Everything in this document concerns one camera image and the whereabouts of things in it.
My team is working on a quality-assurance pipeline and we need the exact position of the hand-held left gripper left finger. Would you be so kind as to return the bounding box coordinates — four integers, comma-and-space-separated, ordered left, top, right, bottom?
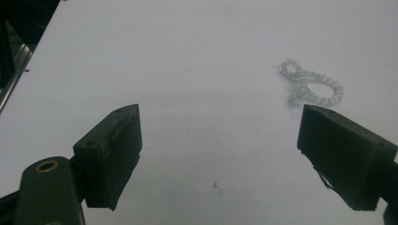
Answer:
72, 103, 144, 212

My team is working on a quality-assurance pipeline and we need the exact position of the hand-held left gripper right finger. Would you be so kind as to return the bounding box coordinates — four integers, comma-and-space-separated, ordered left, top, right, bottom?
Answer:
297, 104, 398, 212

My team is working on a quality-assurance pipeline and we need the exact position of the pale green bead bracelet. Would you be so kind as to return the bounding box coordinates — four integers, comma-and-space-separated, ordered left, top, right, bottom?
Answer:
279, 58, 345, 107

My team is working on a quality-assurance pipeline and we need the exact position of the metal stand rail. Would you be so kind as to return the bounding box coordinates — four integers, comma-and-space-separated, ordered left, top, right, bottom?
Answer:
0, 43, 34, 114

